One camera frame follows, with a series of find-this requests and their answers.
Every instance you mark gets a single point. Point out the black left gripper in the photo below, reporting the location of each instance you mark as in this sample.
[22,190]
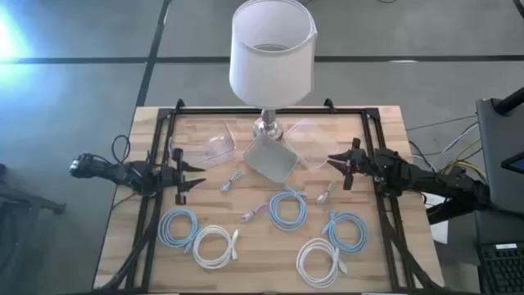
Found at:
[179,180]

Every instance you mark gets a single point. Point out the clear rigid plastic container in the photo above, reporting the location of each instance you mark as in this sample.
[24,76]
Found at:
[204,147]

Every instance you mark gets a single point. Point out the black side desk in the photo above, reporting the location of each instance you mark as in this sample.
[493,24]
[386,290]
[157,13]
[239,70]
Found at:
[491,143]

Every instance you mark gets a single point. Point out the black keyboard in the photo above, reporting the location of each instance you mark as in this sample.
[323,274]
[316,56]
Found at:
[503,270]

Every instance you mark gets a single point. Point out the black stand legs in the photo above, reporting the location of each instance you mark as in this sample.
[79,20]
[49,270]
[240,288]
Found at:
[41,202]

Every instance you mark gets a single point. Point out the black aluminium table frame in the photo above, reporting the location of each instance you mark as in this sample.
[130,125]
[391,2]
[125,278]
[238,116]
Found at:
[204,110]

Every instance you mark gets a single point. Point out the grey plastic bin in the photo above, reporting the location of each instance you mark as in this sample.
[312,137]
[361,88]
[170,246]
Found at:
[270,160]

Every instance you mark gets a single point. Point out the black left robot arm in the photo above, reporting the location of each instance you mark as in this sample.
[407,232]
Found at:
[123,174]

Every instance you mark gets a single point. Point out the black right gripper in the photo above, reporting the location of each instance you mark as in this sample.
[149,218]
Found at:
[362,164]

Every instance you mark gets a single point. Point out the frosted translucent plastic bin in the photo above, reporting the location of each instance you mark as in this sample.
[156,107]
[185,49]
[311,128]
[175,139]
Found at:
[311,143]

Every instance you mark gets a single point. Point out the small lit screen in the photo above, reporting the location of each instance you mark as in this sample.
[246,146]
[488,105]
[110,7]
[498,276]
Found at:
[516,164]

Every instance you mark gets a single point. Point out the black pole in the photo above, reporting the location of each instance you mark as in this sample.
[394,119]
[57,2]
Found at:
[509,102]

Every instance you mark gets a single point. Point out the silver lamp with white shade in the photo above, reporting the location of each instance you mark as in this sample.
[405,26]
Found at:
[270,73]

